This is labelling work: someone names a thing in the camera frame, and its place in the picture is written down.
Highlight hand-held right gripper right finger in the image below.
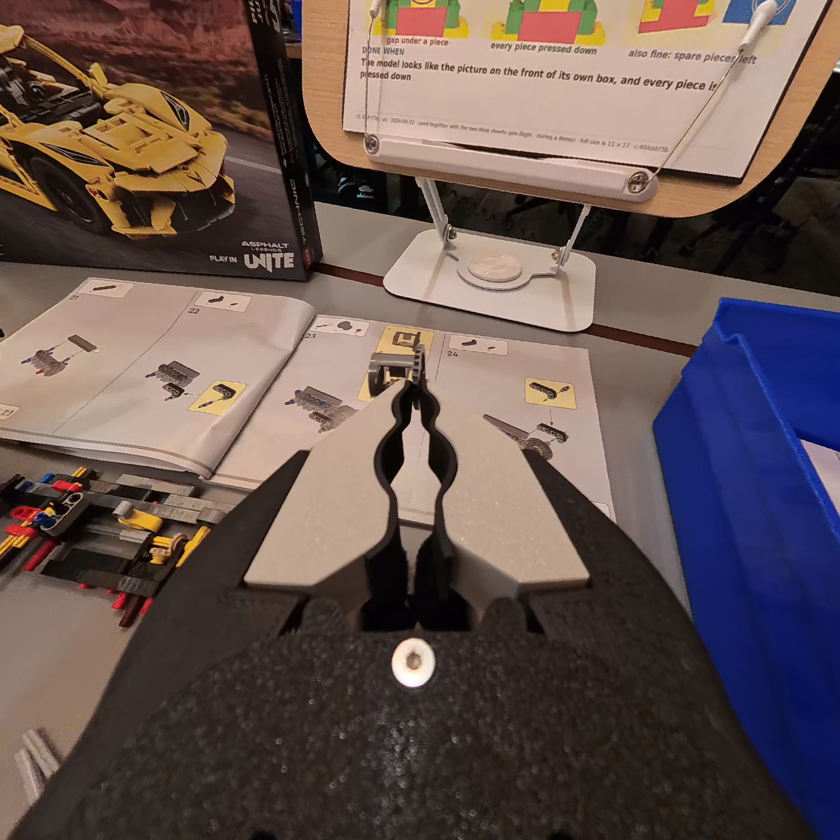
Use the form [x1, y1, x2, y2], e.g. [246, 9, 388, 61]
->
[416, 390, 592, 631]

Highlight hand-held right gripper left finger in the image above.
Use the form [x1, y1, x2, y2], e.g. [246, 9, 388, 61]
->
[243, 381, 417, 631]

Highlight grey lego differential gear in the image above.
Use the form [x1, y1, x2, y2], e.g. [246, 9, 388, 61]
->
[367, 341, 431, 411]

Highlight lego chassis assembly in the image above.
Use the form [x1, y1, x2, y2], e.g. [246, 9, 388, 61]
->
[0, 467, 244, 627]

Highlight lego set box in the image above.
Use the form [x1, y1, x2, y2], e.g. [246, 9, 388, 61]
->
[0, 0, 324, 282]

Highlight instruction booklet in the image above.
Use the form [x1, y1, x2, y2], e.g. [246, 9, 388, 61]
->
[0, 277, 618, 526]

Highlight blue plastic bin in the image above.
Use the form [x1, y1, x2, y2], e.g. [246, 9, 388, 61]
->
[653, 297, 840, 840]

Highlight wooden document board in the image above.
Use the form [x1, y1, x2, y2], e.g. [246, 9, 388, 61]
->
[302, 0, 840, 217]

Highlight printed instruction sheet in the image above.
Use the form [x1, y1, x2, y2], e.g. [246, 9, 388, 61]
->
[343, 0, 831, 179]

